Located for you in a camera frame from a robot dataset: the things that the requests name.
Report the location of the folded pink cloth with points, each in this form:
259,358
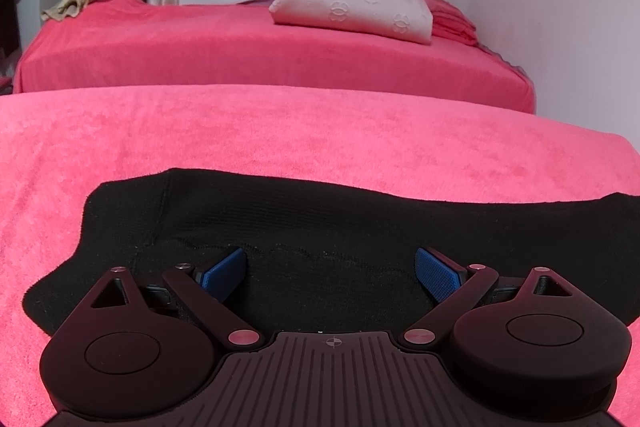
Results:
450,24

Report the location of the pink fleece blanket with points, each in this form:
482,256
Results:
300,137

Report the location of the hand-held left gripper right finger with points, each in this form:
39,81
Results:
439,274

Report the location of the beige crumpled cloth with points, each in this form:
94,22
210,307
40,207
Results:
70,4

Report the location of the white embossed pillow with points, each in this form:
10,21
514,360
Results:
350,2

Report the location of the black knit pants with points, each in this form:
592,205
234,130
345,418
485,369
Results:
325,227

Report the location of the bed with pink cover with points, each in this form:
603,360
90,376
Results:
225,52

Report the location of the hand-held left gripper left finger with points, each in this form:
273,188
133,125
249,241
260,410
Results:
224,274

